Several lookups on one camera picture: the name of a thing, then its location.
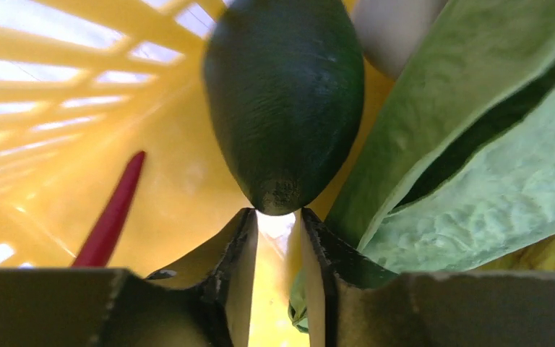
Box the yellow banana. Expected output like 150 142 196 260
477 235 555 272

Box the large green leaf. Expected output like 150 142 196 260
288 0 555 334

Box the red chili pepper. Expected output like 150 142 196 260
71 151 146 267

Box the yellow plastic basket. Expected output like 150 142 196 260
0 0 398 347

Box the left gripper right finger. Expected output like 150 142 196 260
301 208 555 346

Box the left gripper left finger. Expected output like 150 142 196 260
0 208 258 346

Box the white garlic bulb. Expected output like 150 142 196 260
351 0 447 80

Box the green bell pepper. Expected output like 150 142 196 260
203 0 365 215

